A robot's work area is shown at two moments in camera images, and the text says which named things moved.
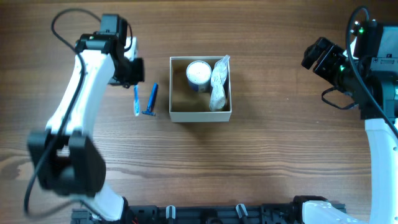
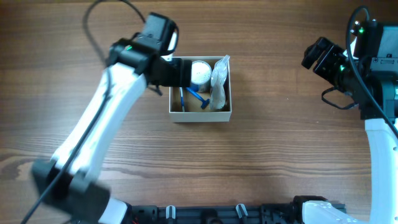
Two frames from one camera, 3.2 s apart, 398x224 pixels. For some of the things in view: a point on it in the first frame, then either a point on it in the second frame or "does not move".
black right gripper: (323, 59) does not move
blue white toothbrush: (136, 100) → (182, 99)
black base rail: (254, 213) does not move
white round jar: (198, 75) does not move
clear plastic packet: (217, 97) does not move
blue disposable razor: (152, 101) → (204, 102)
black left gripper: (137, 70) → (185, 73)
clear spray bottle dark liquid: (219, 72) does not move
